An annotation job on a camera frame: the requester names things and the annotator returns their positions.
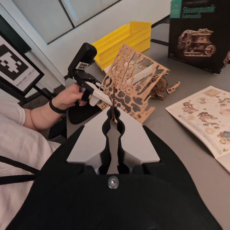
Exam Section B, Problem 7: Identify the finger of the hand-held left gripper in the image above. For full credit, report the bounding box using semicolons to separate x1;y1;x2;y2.
89;95;101;107
84;82;113;106

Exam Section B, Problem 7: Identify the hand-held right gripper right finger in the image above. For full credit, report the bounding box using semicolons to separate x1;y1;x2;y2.
115;106;161;175

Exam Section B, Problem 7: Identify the instruction booklet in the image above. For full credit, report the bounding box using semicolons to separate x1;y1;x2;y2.
165;86;230;174

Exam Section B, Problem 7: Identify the black strap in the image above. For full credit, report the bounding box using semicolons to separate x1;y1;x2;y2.
0;174;36;185
0;155;41;175

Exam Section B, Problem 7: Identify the framed black white marker sign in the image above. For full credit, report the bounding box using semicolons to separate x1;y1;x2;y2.
0;31;56;106

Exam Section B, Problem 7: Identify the person's left hand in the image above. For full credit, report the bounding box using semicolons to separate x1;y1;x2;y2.
52;83;89;109

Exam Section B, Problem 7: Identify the partly assembled wooden model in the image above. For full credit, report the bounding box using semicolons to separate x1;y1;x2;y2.
147;75;169;101

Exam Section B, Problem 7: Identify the person's left forearm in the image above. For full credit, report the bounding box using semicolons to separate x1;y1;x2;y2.
23;106;69;131

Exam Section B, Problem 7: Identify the black model kit box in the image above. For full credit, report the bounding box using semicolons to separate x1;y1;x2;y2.
168;0;230;74

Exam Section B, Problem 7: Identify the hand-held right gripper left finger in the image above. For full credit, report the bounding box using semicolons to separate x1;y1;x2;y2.
66;106;113;175

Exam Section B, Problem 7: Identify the laser-cut wooden part sheet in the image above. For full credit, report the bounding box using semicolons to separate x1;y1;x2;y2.
96;43;170;124

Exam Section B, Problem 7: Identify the black wristband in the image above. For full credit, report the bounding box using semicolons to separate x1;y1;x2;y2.
49;98;68;114

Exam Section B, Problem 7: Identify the hook-shaped wooden part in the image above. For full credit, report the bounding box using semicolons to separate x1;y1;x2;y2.
166;81;180;94

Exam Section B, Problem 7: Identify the yellow plastic bin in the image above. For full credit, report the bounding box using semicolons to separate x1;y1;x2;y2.
92;21;152;71

